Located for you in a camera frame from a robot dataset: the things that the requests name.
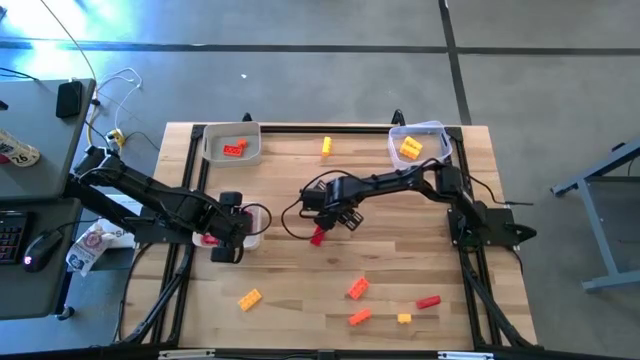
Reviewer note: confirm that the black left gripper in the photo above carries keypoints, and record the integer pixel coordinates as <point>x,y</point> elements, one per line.
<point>227,227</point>

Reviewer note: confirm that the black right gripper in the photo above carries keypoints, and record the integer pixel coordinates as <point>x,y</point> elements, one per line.
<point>330,197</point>

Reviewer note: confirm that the long red block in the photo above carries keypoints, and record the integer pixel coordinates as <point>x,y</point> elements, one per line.
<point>210,240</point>
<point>316,239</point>
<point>428,302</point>
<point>246,216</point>

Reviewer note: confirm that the long orange block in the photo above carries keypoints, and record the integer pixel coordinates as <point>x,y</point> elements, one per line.
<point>232,150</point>
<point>358,288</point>
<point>360,316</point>

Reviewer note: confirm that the long yellow-orange block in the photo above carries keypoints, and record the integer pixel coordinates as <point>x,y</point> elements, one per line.
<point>407,151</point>
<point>250,299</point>

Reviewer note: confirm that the narrow yellow block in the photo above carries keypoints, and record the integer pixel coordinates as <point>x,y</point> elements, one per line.
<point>326,146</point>

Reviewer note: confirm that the small yellow block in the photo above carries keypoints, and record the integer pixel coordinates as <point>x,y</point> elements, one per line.
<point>416,143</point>
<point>404,318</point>

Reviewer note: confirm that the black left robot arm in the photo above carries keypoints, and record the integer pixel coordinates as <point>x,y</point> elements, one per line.
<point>165,200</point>

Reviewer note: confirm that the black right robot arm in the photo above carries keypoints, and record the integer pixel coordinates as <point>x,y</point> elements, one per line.
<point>395,181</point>

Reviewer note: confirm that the white storage bin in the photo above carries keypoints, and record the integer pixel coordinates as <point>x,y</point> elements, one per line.
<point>255,241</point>

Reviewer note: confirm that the grey storage bin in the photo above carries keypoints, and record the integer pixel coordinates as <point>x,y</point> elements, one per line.
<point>225,160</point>

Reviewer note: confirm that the white plastic bag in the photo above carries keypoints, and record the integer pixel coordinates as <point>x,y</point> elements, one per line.
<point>122,237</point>

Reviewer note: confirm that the black table clamp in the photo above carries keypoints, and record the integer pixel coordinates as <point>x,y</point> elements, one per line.
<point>247,118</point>
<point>398,118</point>

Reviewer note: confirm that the clear plastic bin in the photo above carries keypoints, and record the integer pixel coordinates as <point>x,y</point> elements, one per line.
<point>430,155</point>

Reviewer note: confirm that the white printed snack bag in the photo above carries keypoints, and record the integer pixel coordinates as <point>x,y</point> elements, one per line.
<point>90,245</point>

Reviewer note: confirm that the yellow plug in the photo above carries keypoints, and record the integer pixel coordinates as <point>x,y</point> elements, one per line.
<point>116,136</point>

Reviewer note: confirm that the black computer mouse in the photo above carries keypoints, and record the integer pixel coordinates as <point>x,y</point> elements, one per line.
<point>42,247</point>

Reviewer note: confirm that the black phone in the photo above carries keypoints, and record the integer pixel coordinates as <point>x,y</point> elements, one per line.
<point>69,99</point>

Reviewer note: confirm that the grey desk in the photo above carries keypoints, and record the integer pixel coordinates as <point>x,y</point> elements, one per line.
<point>30,290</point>
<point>40,130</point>

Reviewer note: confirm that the black backlit keyboard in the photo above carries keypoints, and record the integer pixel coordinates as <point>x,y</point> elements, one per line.
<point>12,237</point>

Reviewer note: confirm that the cream numbered tag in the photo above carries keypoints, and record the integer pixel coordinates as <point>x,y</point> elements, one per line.
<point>20,152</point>

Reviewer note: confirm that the black aluminium rig frame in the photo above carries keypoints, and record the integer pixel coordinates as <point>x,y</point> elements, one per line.
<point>350,129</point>

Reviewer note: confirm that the silver bracket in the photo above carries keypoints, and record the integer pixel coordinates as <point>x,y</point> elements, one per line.
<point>465,355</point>
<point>185,355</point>

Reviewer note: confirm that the grey-blue table frame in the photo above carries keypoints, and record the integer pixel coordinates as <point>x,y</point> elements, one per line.
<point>595,220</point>

